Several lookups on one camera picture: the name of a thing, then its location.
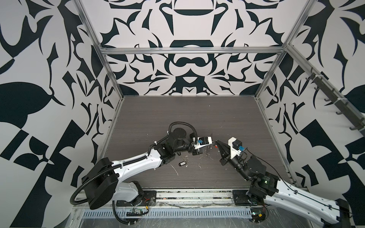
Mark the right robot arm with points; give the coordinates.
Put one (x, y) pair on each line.
(271, 189)

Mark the wall hook rail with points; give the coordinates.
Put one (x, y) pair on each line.
(334, 97)

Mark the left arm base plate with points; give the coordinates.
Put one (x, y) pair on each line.
(147, 198)

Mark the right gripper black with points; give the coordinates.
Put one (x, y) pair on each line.
(226, 154)

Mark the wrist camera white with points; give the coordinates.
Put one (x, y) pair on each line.
(236, 148)
(203, 141)

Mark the circuit board with wires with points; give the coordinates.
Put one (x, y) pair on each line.
(258, 214)
(137, 212)

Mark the right circuit board with wires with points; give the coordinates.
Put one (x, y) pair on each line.
(258, 214)

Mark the left circuit board with wires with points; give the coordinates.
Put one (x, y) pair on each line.
(137, 212)

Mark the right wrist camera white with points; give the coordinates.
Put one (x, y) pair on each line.
(236, 148)

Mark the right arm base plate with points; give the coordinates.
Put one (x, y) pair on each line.
(241, 198)

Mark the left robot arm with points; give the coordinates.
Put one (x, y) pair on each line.
(106, 181)

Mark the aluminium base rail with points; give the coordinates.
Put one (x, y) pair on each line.
(173, 197)

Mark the white slotted cable duct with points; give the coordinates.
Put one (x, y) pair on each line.
(172, 213)

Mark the horizontal aluminium frame bar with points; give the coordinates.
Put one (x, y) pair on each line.
(190, 50)

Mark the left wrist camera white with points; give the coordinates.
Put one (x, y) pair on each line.
(203, 141)

